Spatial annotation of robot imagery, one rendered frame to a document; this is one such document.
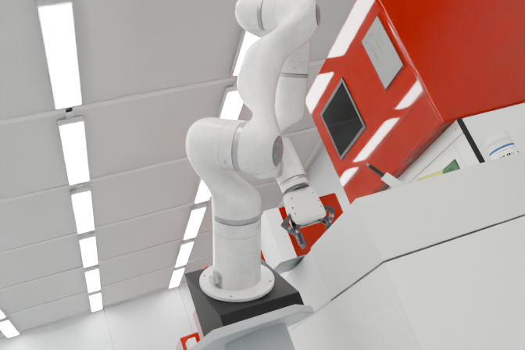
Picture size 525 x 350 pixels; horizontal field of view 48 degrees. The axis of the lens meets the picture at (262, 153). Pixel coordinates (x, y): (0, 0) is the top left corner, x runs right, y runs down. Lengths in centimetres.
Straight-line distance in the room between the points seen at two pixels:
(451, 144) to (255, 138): 88
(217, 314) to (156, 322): 835
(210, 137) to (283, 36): 32
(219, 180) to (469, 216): 57
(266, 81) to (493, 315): 72
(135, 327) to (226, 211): 840
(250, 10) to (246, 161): 43
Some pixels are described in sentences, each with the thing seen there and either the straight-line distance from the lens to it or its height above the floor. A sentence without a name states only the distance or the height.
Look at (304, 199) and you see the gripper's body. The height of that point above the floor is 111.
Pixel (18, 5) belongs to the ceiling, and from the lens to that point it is 324.
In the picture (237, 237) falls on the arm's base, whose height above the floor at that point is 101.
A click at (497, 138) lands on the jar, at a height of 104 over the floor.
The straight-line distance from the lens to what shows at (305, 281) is 173.
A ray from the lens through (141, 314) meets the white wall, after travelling 979.
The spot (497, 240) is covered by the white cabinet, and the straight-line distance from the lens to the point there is 144.
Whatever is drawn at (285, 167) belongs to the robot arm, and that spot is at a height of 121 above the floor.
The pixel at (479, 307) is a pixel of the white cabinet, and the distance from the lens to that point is 136.
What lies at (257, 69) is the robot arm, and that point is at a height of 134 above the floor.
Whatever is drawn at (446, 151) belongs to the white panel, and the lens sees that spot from 207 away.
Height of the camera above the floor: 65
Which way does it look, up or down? 21 degrees up
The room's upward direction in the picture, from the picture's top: 21 degrees counter-clockwise
